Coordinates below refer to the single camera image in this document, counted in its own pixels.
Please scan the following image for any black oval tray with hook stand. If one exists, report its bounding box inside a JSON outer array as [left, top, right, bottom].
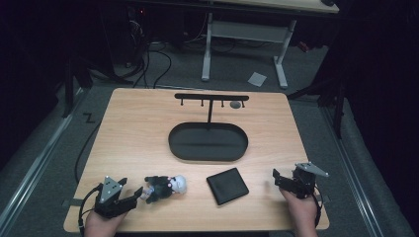
[[168, 93, 250, 163]]

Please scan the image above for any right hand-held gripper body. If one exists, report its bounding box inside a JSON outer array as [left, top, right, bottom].
[[289, 161, 330, 200]]

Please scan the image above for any black metal stand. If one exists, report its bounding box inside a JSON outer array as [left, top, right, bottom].
[[286, 73, 348, 139], [61, 53, 134, 119]]

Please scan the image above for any dark tape strip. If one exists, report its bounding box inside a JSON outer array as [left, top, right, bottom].
[[61, 197, 97, 208]]

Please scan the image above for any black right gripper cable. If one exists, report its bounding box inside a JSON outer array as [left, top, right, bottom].
[[312, 186, 323, 229]]

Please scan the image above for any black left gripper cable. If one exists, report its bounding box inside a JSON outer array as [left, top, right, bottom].
[[77, 183, 104, 237]]

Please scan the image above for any black floor cable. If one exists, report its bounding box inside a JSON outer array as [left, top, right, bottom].
[[74, 120, 103, 185]]

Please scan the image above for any white-haired doll keychain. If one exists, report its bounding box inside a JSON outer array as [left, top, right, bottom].
[[139, 174, 188, 205]]

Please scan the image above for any metal floor rail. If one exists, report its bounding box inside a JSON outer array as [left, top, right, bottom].
[[323, 107, 385, 237], [0, 88, 85, 229]]

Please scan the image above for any person's left hand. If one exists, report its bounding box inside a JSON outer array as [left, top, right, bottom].
[[83, 209, 128, 237]]

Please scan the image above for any bundle of black cables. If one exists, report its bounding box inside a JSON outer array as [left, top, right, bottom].
[[132, 40, 173, 89]]

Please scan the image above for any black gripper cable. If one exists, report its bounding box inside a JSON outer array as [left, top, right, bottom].
[[312, 186, 323, 229], [77, 183, 104, 237]]

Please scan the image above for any black computer tower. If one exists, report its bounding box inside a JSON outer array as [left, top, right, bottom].
[[110, 4, 151, 68]]

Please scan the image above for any white paper sheet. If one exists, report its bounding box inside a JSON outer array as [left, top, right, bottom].
[[247, 71, 268, 88]]

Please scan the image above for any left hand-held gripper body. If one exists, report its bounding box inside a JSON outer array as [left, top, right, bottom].
[[94, 175, 138, 219]]

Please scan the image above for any white-legged desk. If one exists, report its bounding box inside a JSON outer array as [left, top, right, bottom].
[[200, 0, 340, 90]]

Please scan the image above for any black leather wallet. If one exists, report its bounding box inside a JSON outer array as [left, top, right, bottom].
[[206, 167, 250, 206]]

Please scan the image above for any person's right hand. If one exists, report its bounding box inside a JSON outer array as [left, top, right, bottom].
[[279, 190, 319, 237]]

